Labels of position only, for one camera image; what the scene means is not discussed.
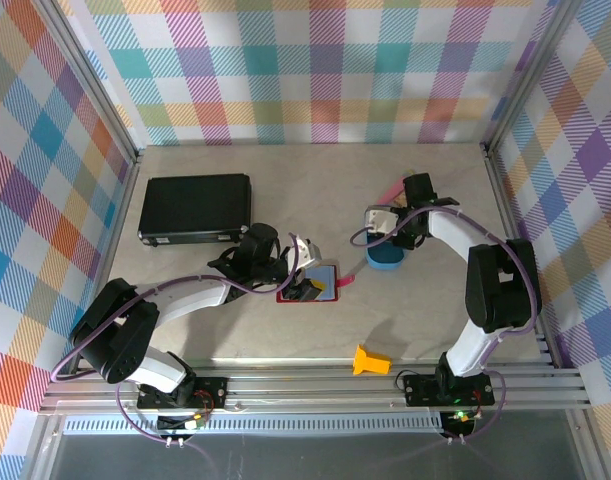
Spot red card holder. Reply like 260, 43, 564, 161
276, 264, 359, 305

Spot pink toy microphone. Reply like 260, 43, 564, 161
378, 169, 417, 207

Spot blue plastic card tray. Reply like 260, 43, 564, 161
363, 227, 407, 272

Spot black hard case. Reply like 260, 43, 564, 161
137, 172, 253, 248

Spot yellow orange plastic part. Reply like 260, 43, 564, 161
352, 343, 394, 377

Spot small black controller board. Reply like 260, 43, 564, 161
440, 408, 481, 437
156, 413, 209, 434

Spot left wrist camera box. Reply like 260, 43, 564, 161
288, 233, 322, 270

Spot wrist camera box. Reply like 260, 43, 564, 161
288, 233, 322, 270
365, 204, 401, 237

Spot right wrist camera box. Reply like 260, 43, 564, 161
365, 204, 401, 237

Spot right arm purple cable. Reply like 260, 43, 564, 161
348, 207, 544, 446

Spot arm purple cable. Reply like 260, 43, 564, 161
52, 232, 306, 480
348, 207, 544, 446

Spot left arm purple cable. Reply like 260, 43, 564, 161
52, 232, 306, 480

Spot aluminium side rail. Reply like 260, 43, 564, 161
479, 142, 559, 369
84, 147, 146, 321

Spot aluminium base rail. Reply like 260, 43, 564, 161
38, 360, 587, 417

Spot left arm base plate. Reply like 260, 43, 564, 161
136, 375, 230, 410

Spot grey slotted cable duct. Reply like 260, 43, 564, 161
62, 417, 446, 437

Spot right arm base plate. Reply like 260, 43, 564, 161
402, 373, 496, 407

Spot aluminium frame post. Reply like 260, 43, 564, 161
37, 0, 141, 169
482, 0, 586, 159

